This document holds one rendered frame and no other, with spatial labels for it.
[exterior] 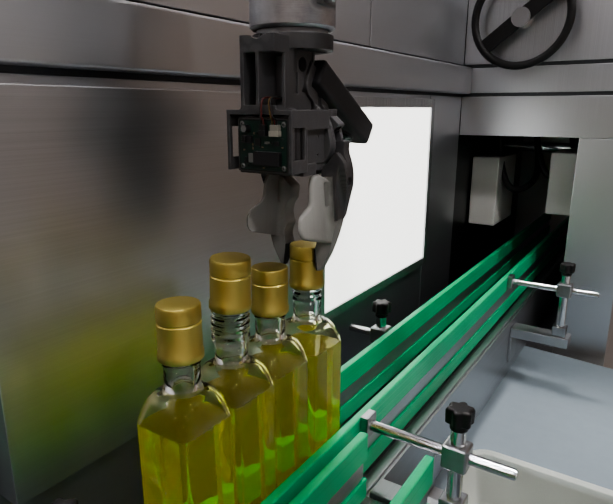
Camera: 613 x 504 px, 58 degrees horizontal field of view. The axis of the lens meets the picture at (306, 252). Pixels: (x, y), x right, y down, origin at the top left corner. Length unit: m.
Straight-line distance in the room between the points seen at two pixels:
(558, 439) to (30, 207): 0.90
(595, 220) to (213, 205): 0.95
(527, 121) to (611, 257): 0.35
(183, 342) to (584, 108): 1.10
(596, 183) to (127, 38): 1.06
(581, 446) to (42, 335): 0.87
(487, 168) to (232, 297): 1.15
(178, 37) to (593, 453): 0.89
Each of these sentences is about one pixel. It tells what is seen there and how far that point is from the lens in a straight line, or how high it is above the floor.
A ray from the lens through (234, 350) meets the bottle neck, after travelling 0.47.
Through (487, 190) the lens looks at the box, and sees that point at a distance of 1.53.
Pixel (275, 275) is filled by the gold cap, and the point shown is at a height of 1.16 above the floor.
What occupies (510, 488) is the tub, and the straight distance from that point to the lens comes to 0.86.
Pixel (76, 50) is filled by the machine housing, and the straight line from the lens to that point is 0.52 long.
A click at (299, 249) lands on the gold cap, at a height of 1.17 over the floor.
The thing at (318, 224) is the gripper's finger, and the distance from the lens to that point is 0.50.
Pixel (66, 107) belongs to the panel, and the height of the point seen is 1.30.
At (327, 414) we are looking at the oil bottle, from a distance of 0.60.
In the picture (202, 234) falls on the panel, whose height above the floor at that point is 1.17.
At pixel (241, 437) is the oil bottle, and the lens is 0.48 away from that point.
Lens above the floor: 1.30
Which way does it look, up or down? 15 degrees down
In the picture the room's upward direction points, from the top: straight up
